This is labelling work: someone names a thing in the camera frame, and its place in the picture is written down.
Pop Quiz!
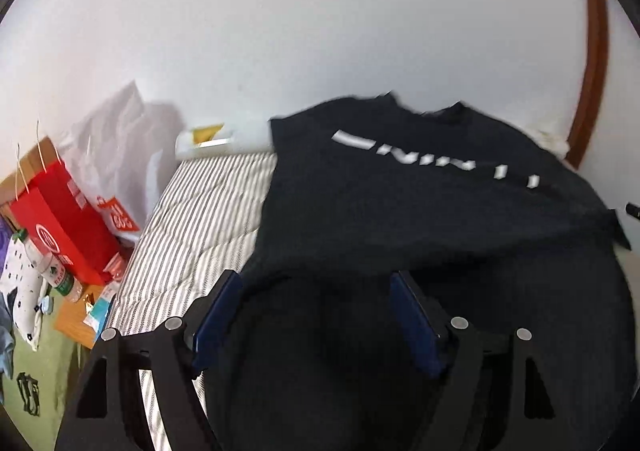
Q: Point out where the black frame object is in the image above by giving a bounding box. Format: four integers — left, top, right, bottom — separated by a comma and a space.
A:
15, 371, 44, 417

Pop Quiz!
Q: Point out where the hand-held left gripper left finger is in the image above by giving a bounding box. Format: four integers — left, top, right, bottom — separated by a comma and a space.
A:
54, 269, 244, 451

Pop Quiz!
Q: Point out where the striped bed sheet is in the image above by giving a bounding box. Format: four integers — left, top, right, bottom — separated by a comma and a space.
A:
107, 151, 279, 451

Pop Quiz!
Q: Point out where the teal snack packet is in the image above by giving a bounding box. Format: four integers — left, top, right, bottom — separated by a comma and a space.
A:
84, 292, 119, 332

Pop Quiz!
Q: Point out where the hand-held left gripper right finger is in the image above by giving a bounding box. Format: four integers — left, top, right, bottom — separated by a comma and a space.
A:
389, 269, 608, 451

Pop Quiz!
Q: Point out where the red paper bag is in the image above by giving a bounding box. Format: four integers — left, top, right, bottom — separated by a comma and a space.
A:
10, 161, 127, 287

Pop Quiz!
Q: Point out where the brown wooden door frame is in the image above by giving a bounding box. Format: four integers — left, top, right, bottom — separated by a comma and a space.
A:
565, 0, 609, 170

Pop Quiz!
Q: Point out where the wooden nightstand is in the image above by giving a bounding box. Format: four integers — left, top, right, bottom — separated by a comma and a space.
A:
52, 281, 119, 350

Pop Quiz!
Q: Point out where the clear plastic water bottle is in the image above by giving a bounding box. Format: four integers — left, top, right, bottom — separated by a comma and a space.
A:
14, 228, 84, 303

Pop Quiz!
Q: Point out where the white plastic bag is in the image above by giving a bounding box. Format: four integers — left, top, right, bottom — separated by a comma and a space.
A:
59, 80, 189, 248

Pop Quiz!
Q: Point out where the white pillow with yellow patch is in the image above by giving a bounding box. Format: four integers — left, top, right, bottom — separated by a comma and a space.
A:
175, 124, 572, 163

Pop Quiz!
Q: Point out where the black t-shirt with white print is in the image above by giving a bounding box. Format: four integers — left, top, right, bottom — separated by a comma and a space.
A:
202, 91, 632, 451

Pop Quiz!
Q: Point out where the white spotted cloth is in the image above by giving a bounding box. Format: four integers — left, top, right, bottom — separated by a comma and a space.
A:
0, 235, 49, 352

